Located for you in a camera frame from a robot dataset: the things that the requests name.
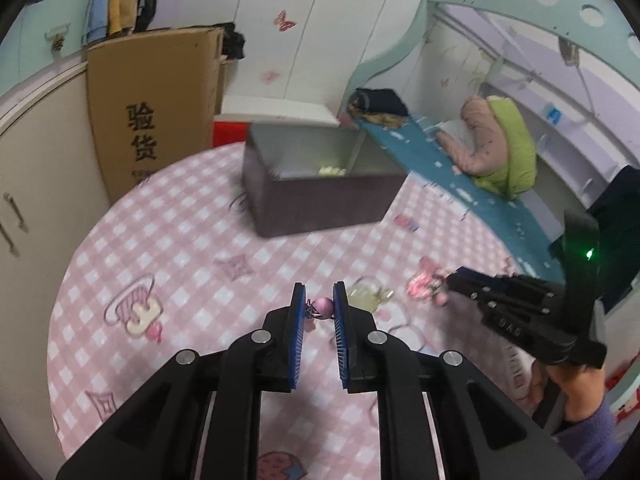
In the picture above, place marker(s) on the person's right forearm purple sleeve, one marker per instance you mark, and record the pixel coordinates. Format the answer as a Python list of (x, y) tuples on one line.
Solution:
[(595, 440)]

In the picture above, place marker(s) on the pink bead pendant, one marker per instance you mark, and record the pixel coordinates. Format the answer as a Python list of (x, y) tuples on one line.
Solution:
[(320, 308)]

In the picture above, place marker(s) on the green blanket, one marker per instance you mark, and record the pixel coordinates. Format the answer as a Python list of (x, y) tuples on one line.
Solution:
[(512, 145)]

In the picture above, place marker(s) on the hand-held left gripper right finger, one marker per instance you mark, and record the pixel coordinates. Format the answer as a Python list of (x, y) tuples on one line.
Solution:
[(341, 332)]

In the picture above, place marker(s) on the dark folded clothes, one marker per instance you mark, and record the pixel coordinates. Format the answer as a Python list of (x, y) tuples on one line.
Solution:
[(380, 102)]

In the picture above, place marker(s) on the pink plush pillow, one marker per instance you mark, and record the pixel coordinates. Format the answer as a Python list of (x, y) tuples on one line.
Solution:
[(475, 135)]

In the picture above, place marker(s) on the dark grey storage box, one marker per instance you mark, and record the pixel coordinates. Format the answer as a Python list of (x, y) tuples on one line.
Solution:
[(320, 200)]

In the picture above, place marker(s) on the pink butterfly wall sticker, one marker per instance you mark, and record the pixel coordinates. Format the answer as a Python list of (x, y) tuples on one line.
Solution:
[(270, 77), (285, 21)]

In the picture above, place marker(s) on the teal cabinet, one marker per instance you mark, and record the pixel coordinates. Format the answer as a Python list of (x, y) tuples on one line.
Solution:
[(45, 27)]

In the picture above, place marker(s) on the pale yellow beads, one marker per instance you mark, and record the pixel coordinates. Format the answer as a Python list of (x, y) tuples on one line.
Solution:
[(332, 170)]

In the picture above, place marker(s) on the pink checked tablecloth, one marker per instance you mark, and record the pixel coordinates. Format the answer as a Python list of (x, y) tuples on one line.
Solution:
[(200, 260)]

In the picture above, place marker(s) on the person's right hand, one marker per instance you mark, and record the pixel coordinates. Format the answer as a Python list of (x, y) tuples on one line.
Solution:
[(577, 392)]

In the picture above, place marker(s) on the blue printed bed sheet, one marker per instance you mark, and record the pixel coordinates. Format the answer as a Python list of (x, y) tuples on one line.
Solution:
[(450, 180)]

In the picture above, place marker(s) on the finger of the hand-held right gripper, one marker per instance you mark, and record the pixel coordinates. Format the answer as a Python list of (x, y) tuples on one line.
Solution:
[(472, 280), (520, 327)]

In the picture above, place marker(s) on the brown cardboard box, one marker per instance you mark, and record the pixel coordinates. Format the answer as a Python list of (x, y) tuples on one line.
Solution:
[(150, 110)]

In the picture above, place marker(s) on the white wall shelf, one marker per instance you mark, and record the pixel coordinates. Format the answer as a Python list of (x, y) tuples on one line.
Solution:
[(565, 125)]

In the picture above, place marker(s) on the black bag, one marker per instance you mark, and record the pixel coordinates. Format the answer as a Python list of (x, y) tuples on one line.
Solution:
[(233, 42)]

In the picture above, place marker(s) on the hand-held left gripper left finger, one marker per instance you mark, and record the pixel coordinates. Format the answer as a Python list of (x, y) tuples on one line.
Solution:
[(298, 332)]

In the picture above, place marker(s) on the white cabinet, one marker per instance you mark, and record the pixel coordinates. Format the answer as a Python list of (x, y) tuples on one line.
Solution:
[(45, 170)]

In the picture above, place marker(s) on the white board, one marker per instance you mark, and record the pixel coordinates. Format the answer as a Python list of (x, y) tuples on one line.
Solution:
[(280, 106)]

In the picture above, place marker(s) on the red box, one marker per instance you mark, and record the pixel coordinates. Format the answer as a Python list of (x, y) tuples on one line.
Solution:
[(230, 133)]

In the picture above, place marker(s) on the clear yellow-green hair clip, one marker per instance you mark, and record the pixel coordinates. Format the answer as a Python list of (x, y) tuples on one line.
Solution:
[(367, 294)]

